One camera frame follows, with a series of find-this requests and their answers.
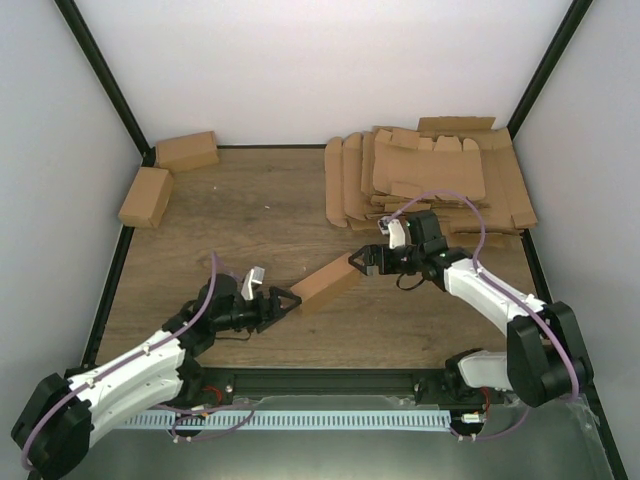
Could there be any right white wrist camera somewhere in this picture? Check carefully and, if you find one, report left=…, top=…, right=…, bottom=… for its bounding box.
left=378, top=216, right=406, bottom=250

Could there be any black frame post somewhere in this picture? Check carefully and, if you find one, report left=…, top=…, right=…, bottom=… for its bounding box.
left=507, top=0, right=593, bottom=139
left=54, top=0, right=155, bottom=166

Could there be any black aluminium frame rail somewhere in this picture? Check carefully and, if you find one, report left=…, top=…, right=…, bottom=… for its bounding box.
left=194, top=366, right=591, bottom=406

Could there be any stack of flat cardboard blanks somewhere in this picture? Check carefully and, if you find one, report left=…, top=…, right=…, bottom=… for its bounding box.
left=324, top=116, right=538, bottom=236

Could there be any right black frame post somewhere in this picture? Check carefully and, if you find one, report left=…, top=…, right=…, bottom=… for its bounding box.
left=507, top=0, right=593, bottom=139

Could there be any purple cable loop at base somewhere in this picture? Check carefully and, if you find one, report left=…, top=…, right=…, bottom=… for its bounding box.
left=154, top=399, right=256, bottom=445

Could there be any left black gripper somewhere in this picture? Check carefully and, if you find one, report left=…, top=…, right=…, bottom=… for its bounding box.
left=215, top=288, right=303, bottom=333

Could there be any left black frame post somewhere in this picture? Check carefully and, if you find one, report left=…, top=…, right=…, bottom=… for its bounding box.
left=54, top=0, right=155, bottom=166

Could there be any light blue slotted cable duct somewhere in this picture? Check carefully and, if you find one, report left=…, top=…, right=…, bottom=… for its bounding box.
left=121, top=410, right=451, bottom=432

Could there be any cardboard box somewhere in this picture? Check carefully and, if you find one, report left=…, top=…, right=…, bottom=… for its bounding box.
left=118, top=167, right=174, bottom=229
left=291, top=253, right=361, bottom=316
left=156, top=131, right=219, bottom=173

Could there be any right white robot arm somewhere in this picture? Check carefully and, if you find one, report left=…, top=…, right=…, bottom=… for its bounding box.
left=348, top=211, right=594, bottom=407

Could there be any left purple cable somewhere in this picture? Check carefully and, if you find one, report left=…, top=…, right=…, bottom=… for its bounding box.
left=21, top=251, right=241, bottom=473

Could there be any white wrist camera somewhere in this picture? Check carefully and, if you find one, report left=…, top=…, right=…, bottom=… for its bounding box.
left=378, top=216, right=406, bottom=250
left=241, top=266, right=265, bottom=301

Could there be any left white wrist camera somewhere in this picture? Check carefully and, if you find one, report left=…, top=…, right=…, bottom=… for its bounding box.
left=241, top=266, right=265, bottom=301

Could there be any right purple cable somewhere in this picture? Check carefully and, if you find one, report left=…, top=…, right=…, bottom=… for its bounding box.
left=384, top=189, right=584, bottom=441

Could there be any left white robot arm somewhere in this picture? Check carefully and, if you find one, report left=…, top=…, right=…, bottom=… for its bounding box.
left=11, top=274, right=302, bottom=479

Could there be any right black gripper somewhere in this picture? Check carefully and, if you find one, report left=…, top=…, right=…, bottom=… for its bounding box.
left=349, top=244, right=424, bottom=276

